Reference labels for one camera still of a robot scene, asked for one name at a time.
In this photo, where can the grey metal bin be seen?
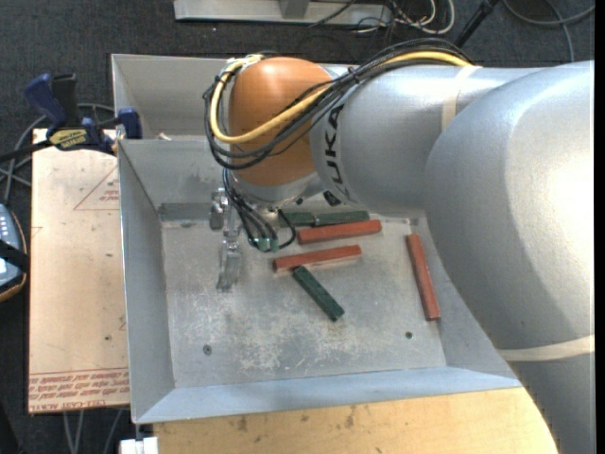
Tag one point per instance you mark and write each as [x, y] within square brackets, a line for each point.
[264, 329]

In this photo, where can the brown cardboard board red print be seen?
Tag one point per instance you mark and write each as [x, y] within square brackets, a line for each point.
[71, 277]

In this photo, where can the red-brown flat block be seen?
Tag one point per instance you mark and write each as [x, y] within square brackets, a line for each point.
[316, 257]
[423, 277]
[339, 232]

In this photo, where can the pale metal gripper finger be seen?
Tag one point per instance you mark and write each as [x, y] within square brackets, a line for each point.
[223, 272]
[236, 263]

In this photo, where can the dark green flat block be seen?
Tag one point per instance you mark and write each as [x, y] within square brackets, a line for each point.
[300, 219]
[342, 217]
[317, 293]

